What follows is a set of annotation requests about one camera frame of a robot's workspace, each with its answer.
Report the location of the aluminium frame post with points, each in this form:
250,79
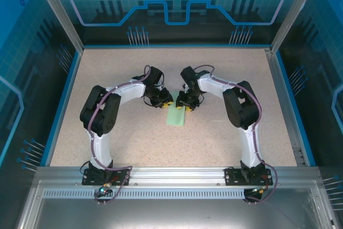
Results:
290,11
60,11

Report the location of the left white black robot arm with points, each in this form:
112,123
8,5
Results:
103,148

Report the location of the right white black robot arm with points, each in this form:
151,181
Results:
250,146

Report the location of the aluminium side rail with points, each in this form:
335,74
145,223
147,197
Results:
284,105

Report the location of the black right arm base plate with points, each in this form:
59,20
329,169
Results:
231,176

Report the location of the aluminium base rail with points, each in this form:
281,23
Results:
177,175

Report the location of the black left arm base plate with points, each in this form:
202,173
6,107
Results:
86,178

